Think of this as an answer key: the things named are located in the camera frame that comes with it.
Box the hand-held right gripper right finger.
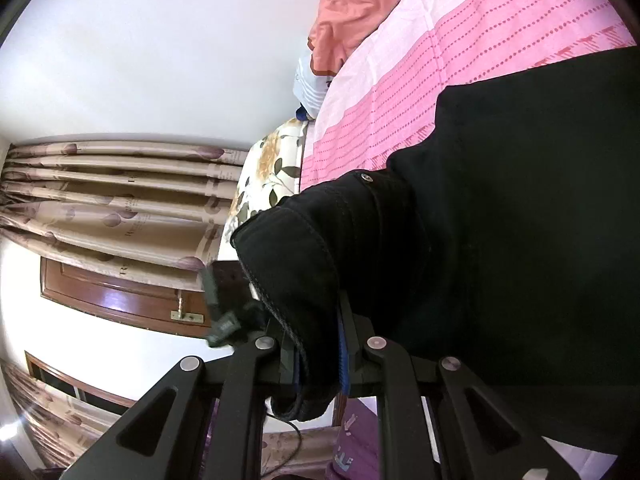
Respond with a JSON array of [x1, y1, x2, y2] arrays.
[[336, 292, 583, 480]]

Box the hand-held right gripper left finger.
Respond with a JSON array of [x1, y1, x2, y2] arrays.
[[60, 320, 306, 480]]

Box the black pants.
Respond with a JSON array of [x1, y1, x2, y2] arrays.
[[231, 45, 640, 466]]

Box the brass door latch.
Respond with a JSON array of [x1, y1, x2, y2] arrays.
[[171, 297, 203, 322]]

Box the brown wooden door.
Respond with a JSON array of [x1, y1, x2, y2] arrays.
[[40, 257, 216, 338]]

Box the beige patterned curtain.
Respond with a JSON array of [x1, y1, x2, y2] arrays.
[[0, 140, 251, 273]]

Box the floral pillow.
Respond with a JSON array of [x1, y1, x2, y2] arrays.
[[217, 117, 316, 261]]

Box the light blue printed cloth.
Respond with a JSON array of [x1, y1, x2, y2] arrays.
[[292, 52, 341, 117]]

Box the pink checked bedsheet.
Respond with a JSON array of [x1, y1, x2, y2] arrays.
[[299, 0, 636, 196]]

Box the orange checked blanket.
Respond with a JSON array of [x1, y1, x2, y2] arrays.
[[307, 0, 431, 76]]

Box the black cable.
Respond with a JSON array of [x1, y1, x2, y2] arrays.
[[267, 400, 303, 476]]

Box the wooden window frame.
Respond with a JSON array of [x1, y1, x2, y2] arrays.
[[24, 351, 141, 416]]

